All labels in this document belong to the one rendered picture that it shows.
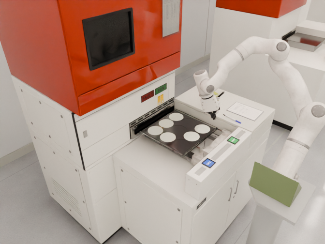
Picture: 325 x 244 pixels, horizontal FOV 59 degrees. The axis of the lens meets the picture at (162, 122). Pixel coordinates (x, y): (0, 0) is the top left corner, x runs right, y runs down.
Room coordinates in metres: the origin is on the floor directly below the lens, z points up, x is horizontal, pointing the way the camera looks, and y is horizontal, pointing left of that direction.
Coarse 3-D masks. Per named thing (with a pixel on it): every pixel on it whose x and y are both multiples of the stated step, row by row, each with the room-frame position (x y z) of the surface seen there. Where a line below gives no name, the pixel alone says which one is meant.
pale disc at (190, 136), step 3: (189, 132) 1.50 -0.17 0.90; (192, 132) 1.50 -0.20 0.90; (186, 135) 1.47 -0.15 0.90; (189, 135) 1.47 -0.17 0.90; (192, 135) 1.47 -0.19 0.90; (195, 135) 1.47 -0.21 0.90; (198, 135) 1.47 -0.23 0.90; (186, 138) 1.43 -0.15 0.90; (189, 138) 1.43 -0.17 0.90; (192, 138) 1.43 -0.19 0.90; (195, 138) 1.43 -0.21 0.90; (198, 138) 1.43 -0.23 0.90
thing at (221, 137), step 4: (220, 136) 1.48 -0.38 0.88; (224, 136) 1.48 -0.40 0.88; (216, 140) 1.44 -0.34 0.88; (220, 140) 1.44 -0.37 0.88; (212, 144) 1.40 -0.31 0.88; (216, 144) 1.40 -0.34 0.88; (208, 148) 1.36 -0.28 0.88; (212, 148) 1.36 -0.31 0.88; (200, 152) 1.32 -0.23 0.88; (192, 160) 1.25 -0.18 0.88
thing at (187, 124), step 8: (176, 112) 1.74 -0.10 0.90; (160, 120) 1.64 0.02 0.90; (184, 120) 1.64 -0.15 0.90; (192, 120) 1.64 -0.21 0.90; (168, 128) 1.54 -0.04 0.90; (176, 128) 1.54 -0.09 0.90; (184, 128) 1.54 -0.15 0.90; (192, 128) 1.54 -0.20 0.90; (152, 136) 1.46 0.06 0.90; (176, 136) 1.46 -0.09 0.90; (200, 136) 1.46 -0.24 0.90; (168, 144) 1.37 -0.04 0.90; (176, 144) 1.38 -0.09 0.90; (184, 144) 1.38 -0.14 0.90; (192, 144) 1.37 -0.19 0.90; (184, 152) 1.30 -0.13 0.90
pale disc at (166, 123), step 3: (162, 120) 1.64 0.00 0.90; (165, 120) 1.64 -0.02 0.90; (168, 120) 1.64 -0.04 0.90; (159, 123) 1.60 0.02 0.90; (162, 123) 1.60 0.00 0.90; (165, 123) 1.60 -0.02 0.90; (168, 123) 1.60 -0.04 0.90; (171, 123) 1.60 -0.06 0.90; (162, 126) 1.56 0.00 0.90; (165, 126) 1.56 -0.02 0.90; (168, 126) 1.56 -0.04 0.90
